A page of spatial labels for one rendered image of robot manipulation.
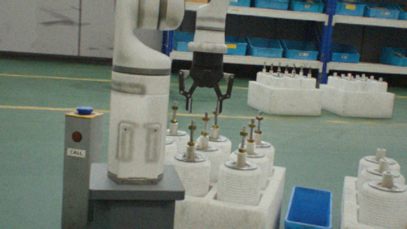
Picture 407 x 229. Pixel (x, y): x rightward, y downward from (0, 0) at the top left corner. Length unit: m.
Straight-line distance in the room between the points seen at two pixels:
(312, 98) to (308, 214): 2.14
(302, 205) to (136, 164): 0.81
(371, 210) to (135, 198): 0.53
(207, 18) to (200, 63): 0.11
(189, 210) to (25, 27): 5.39
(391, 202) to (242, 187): 0.30
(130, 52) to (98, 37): 5.55
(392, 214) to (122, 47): 0.64
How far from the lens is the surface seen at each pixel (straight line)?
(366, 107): 3.84
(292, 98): 3.54
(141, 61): 0.78
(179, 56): 5.64
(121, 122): 0.80
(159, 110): 0.80
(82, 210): 1.33
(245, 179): 1.12
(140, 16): 0.79
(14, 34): 6.40
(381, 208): 1.12
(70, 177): 1.32
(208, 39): 1.22
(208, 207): 1.12
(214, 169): 1.27
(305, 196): 1.52
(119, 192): 0.79
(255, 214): 1.10
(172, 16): 0.79
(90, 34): 6.33
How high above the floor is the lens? 0.55
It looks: 10 degrees down
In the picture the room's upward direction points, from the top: 5 degrees clockwise
